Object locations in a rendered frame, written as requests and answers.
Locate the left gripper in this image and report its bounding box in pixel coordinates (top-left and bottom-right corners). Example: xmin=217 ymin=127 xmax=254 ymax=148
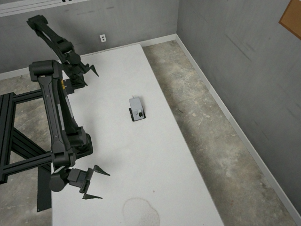
xmin=76 ymin=64 xmax=99 ymax=86

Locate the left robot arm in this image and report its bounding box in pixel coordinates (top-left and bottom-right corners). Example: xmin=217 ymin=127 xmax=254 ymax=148
xmin=26 ymin=15 xmax=86 ymax=87

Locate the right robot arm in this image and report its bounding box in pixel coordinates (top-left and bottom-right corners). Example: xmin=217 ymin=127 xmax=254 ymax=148
xmin=29 ymin=60 xmax=92 ymax=192

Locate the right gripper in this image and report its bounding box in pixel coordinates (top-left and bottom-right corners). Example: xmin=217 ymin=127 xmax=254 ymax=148
xmin=79 ymin=165 xmax=110 ymax=200

